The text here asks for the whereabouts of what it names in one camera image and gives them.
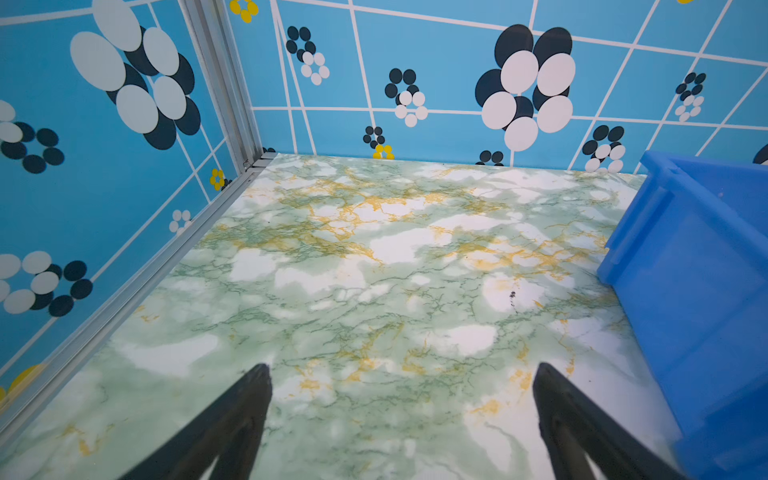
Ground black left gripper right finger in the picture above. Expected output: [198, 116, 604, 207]
[533, 362, 684, 479]

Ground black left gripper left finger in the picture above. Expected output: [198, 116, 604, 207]
[122, 364, 273, 479]

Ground blue plastic bin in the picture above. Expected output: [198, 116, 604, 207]
[598, 151, 767, 479]

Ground aluminium frame post left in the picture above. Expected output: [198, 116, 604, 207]
[179, 0, 264, 173]

